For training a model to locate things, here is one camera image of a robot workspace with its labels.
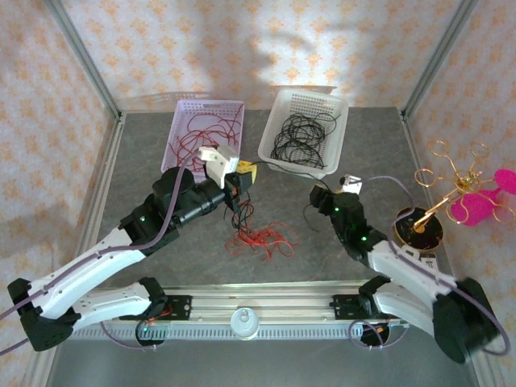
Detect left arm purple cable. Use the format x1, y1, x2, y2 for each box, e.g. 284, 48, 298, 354
0, 152, 201, 356

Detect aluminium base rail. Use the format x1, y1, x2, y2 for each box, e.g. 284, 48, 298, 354
94, 281, 408, 324

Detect red cable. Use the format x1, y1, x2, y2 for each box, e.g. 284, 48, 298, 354
224, 201, 302, 264

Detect tangled black cables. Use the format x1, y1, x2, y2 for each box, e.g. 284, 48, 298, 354
269, 112, 342, 170

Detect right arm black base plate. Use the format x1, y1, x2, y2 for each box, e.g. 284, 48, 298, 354
332, 293, 406, 323

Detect grey slotted cable duct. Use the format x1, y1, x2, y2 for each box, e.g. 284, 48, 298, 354
74, 324, 366, 341

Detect white plastic basket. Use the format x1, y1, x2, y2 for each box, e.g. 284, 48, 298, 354
257, 88, 350, 181

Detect tangled red cables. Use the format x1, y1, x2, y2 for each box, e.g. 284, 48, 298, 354
169, 112, 243, 173

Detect purple plastic basket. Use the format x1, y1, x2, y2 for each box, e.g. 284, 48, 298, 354
160, 99, 246, 185

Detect gold wire stand black base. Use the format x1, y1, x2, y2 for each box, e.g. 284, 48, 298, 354
393, 139, 515, 254

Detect aluminium side rail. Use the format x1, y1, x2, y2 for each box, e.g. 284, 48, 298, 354
78, 112, 127, 259

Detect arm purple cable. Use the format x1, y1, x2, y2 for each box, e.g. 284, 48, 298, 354
0, 152, 201, 356
348, 175, 512, 356

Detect pink fuzzy ornament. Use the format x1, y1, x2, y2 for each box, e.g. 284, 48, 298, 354
450, 168, 516, 227

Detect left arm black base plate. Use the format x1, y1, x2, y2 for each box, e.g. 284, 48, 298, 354
119, 295, 194, 323

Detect white round knob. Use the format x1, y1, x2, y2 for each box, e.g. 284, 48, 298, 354
229, 307, 260, 343

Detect aluminium frame post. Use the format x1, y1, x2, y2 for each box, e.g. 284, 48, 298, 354
42, 0, 123, 122
402, 0, 479, 122

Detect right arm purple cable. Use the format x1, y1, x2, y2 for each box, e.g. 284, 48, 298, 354
348, 175, 512, 356

